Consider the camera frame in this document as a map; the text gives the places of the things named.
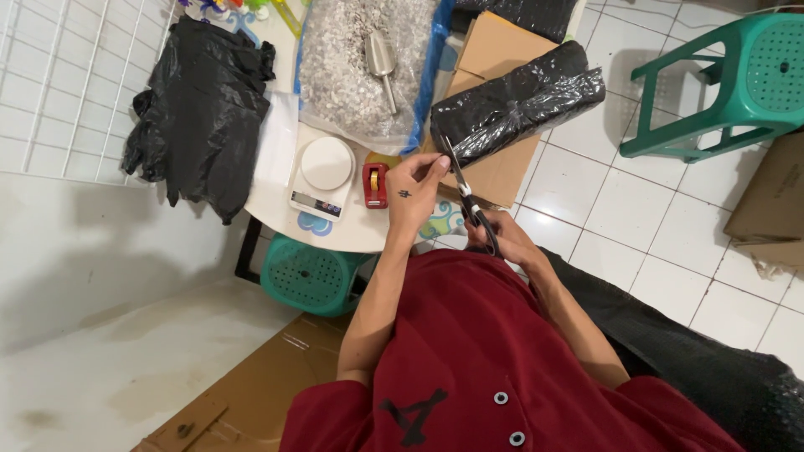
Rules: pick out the person's right hand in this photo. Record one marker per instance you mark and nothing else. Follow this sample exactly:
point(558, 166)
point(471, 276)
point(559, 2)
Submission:
point(515, 242)

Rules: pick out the person's left hand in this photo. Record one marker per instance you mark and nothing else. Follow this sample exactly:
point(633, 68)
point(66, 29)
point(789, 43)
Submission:
point(408, 201)

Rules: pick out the person's right fingers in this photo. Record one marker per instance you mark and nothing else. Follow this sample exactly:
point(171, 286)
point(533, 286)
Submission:
point(485, 233)

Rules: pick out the clear-wrapped bundle of black bags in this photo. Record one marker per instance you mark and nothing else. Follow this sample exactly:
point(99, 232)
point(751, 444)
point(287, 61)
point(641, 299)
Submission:
point(515, 107)

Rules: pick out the flat brown cardboard box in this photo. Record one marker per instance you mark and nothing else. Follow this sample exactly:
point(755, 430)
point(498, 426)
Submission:
point(496, 179)

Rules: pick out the red tape dispenser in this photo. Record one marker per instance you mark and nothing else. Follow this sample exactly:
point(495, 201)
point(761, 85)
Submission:
point(375, 186)

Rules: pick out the person's red shirt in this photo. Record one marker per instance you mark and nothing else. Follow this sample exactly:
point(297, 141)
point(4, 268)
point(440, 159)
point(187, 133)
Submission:
point(490, 364)

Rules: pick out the white digital kitchen scale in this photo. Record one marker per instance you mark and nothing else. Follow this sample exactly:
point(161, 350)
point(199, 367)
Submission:
point(323, 177)

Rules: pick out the green plastic stool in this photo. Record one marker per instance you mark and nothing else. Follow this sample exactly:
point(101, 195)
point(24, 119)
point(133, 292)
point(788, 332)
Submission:
point(308, 276)
point(728, 88)

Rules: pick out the metal scoop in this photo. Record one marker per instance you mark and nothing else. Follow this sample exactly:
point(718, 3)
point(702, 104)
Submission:
point(382, 61)

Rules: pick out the clear bag of white gravel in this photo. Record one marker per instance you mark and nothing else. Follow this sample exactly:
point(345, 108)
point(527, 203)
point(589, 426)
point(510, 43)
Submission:
point(358, 69)

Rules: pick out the shiny black plastic bag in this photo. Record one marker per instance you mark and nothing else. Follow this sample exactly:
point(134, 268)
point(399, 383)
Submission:
point(521, 16)

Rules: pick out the white plastic sheet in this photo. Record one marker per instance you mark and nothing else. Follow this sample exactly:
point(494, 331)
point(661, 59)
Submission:
point(277, 141)

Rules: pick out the black table leg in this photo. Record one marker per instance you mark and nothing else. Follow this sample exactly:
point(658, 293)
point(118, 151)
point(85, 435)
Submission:
point(247, 251)

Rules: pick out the brown cardboard sheet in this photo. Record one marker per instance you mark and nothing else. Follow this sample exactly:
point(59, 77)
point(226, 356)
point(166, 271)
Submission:
point(251, 389)

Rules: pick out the brown cardboard carton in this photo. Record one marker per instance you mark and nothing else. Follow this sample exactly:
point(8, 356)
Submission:
point(769, 201)

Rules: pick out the crumpled black plastic bag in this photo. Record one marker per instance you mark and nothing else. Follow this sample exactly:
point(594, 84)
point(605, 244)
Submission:
point(198, 113)

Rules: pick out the colourful toy flowers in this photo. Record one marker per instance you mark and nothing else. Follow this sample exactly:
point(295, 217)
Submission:
point(220, 6)

